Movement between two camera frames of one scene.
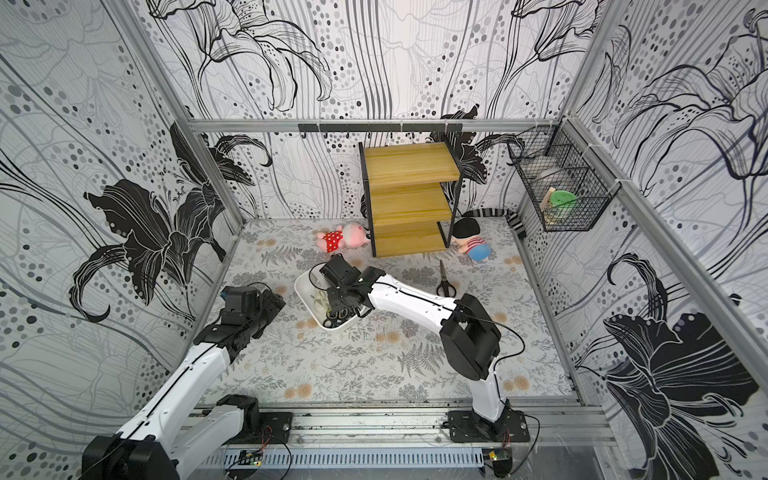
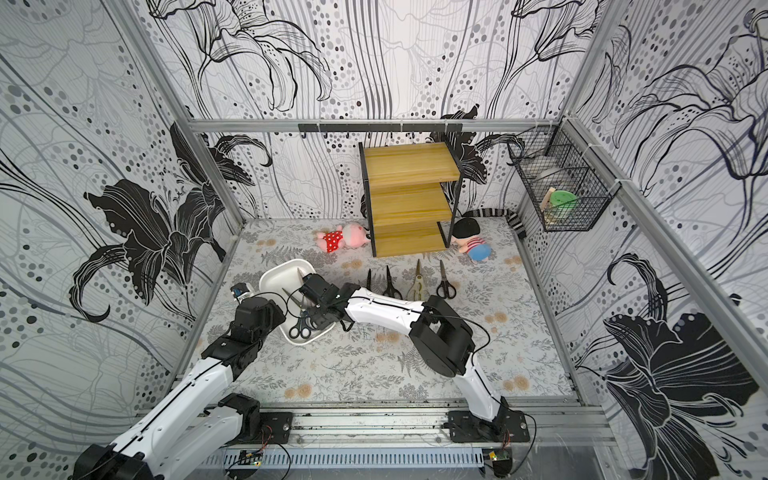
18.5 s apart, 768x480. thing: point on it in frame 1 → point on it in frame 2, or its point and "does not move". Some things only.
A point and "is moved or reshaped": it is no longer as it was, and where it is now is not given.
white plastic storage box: x=313 y=289 is moved or reshaped
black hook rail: x=377 y=128 does not move
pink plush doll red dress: x=350 y=235 does not move
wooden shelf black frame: x=410 y=187 does not move
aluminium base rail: x=564 y=425 does not move
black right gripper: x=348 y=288 → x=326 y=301
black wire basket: x=570 y=183 does not move
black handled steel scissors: x=445 y=286 does not move
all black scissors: x=336 y=317 is moved or reshaped
